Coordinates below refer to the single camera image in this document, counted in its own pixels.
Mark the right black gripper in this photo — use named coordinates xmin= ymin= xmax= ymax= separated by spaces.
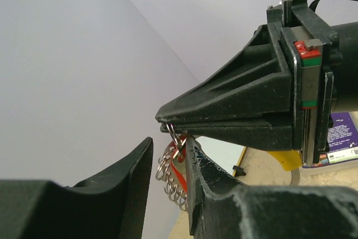
xmin=155 ymin=0 xmax=342 ymax=165

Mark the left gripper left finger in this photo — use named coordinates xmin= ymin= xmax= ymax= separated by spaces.
xmin=1 ymin=137 xmax=153 ymax=238

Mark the purple booklet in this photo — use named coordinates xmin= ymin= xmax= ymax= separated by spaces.
xmin=300 ymin=112 xmax=357 ymax=176

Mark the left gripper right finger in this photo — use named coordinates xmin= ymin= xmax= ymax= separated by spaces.
xmin=186 ymin=137 xmax=357 ymax=238

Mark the red key tag with key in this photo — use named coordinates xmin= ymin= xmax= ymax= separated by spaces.
xmin=170 ymin=135 xmax=187 ymax=194

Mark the small whiteboard yellow frame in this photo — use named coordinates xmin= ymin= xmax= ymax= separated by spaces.
xmin=196 ymin=136 xmax=247 ymax=177

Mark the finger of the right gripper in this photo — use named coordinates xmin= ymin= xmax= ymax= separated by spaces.
xmin=160 ymin=120 xmax=294 ymax=151

